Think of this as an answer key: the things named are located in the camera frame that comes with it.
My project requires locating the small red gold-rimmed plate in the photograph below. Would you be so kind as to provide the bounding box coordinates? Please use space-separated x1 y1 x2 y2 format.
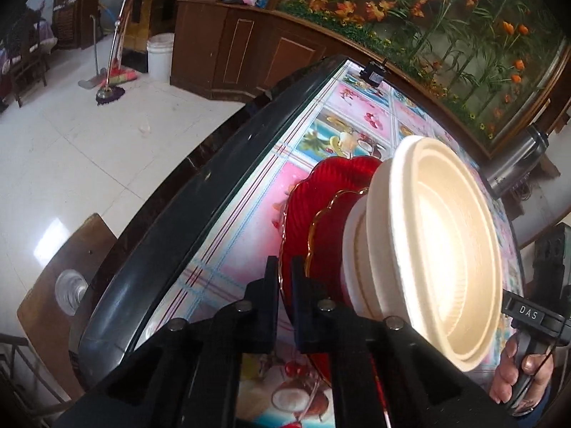
304 188 371 317

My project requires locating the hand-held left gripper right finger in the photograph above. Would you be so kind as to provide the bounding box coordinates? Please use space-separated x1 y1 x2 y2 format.
291 256 518 428

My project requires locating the person's right hand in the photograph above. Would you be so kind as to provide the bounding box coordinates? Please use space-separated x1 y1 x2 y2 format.
489 334 556 417

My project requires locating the white plastic bucket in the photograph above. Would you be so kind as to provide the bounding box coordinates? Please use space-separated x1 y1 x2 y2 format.
146 32 176 82

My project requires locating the small black device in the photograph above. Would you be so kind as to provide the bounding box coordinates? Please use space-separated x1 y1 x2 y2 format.
360 60 388 86

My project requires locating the white foam bowl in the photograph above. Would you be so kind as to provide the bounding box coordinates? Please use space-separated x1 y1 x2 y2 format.
341 200 384 322

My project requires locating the stainless steel kettle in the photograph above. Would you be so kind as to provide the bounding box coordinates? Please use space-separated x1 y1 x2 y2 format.
484 126 550 199

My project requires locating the brown wicker basket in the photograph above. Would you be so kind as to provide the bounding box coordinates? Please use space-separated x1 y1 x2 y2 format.
51 0 81 47

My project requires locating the colourful broom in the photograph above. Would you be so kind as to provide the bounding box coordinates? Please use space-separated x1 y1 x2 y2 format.
107 65 140 86

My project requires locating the beige fibre bowl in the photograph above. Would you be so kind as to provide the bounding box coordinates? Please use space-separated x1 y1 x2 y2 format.
366 136 474 373

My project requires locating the brown wooden stool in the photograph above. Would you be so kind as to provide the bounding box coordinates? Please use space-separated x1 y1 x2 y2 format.
17 213 117 402

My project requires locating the clear glass jar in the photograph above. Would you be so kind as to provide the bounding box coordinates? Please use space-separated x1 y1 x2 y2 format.
54 269 89 317

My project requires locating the chrome curved stand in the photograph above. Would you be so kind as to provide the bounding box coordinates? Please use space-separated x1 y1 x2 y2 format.
96 0 143 107

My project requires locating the large red glass plate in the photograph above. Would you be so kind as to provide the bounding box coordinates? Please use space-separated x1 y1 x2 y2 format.
277 156 395 428

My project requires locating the grey flat mop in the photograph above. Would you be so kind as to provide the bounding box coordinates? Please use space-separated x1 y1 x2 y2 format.
78 13 108 91

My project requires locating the dark wooden chair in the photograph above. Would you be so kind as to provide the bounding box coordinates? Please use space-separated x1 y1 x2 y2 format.
0 9 50 108

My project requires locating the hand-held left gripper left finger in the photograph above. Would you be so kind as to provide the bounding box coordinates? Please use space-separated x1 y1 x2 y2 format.
54 256 282 428

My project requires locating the artificial flower display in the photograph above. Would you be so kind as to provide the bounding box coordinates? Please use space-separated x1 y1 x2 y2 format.
279 0 571 152

